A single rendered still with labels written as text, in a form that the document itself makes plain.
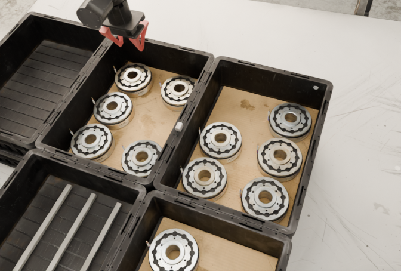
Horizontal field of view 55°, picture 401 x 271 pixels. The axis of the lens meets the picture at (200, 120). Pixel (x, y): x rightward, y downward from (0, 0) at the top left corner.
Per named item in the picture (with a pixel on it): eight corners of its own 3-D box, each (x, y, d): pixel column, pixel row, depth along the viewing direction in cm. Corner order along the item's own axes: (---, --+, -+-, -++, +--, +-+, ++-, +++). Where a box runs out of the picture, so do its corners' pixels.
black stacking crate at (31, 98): (45, 40, 125) (30, 12, 116) (125, 60, 117) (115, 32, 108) (-39, 137, 105) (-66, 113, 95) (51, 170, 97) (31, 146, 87)
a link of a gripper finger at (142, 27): (143, 61, 97) (133, 33, 89) (119, 55, 99) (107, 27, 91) (156, 42, 100) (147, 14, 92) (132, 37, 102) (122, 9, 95)
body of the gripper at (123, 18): (134, 36, 90) (125, 11, 84) (98, 28, 94) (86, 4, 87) (147, 18, 93) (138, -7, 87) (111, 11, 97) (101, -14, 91)
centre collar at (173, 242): (166, 237, 80) (165, 236, 79) (188, 244, 79) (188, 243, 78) (157, 261, 77) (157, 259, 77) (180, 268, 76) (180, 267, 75)
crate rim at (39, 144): (118, 36, 109) (116, 30, 107) (216, 60, 102) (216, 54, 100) (35, 151, 89) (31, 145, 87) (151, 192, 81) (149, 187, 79)
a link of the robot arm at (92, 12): (147, -26, 80) (111, -54, 78) (124, 10, 75) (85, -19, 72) (125, 3, 90) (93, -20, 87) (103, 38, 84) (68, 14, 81)
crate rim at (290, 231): (217, 60, 102) (216, 54, 100) (332, 88, 94) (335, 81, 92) (151, 192, 81) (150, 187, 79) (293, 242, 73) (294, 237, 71)
